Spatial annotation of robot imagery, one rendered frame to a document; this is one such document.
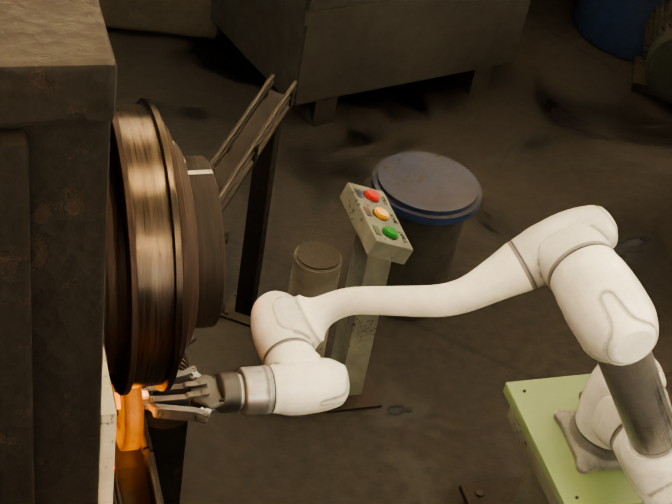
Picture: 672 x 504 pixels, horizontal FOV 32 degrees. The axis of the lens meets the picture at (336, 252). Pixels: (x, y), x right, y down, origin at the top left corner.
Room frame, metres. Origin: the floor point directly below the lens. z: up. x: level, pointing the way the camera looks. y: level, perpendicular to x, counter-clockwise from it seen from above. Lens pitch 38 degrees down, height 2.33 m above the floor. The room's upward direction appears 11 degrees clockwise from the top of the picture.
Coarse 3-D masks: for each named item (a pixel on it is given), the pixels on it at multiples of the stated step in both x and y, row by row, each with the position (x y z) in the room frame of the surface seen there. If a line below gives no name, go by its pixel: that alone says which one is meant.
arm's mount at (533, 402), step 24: (528, 384) 2.11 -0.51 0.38; (552, 384) 2.12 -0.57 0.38; (576, 384) 2.14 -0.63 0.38; (528, 408) 2.03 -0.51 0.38; (552, 408) 2.04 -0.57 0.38; (576, 408) 2.06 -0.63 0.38; (528, 432) 1.96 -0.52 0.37; (552, 432) 1.97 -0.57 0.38; (552, 456) 1.90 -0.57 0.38; (552, 480) 1.83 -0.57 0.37; (576, 480) 1.84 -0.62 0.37; (600, 480) 1.85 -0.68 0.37; (624, 480) 1.87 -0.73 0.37
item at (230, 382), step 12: (228, 372) 1.56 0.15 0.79; (216, 384) 1.54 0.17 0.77; (228, 384) 1.52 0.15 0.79; (240, 384) 1.53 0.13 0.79; (216, 396) 1.51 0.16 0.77; (228, 396) 1.51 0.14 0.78; (240, 396) 1.51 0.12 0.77; (204, 408) 1.49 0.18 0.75; (216, 408) 1.49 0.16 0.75; (228, 408) 1.50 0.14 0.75; (240, 408) 1.51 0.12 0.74
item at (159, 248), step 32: (128, 128) 1.46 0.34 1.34; (160, 128) 1.46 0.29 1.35; (128, 160) 1.39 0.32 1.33; (160, 160) 1.41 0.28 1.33; (160, 192) 1.36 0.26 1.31; (160, 224) 1.33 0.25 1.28; (160, 256) 1.30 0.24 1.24; (160, 288) 1.28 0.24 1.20; (160, 320) 1.26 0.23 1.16; (160, 352) 1.26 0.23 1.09; (160, 384) 1.31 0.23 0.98
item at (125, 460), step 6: (120, 450) 1.43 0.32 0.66; (132, 450) 1.44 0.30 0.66; (138, 450) 1.44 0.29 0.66; (120, 456) 1.42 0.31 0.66; (126, 456) 1.42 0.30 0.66; (132, 456) 1.43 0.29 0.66; (138, 456) 1.43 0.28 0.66; (120, 462) 1.41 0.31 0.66; (126, 462) 1.41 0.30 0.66; (132, 462) 1.41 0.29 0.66; (138, 462) 1.41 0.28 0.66; (120, 468) 1.39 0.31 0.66; (126, 468) 1.40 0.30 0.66; (132, 468) 1.40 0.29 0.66
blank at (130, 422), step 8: (112, 384) 1.52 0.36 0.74; (136, 392) 1.44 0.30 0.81; (120, 400) 1.44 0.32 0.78; (128, 400) 1.42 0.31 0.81; (136, 400) 1.43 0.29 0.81; (128, 408) 1.41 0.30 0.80; (136, 408) 1.42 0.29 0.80; (120, 416) 1.47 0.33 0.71; (128, 416) 1.40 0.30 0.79; (136, 416) 1.41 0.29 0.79; (120, 424) 1.43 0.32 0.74; (128, 424) 1.40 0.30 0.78; (136, 424) 1.40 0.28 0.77; (120, 432) 1.42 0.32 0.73; (128, 432) 1.39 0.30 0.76; (136, 432) 1.40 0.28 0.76; (120, 440) 1.41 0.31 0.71; (128, 440) 1.39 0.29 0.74; (136, 440) 1.40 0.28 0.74; (120, 448) 1.41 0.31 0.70; (128, 448) 1.40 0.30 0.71; (136, 448) 1.40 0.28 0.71
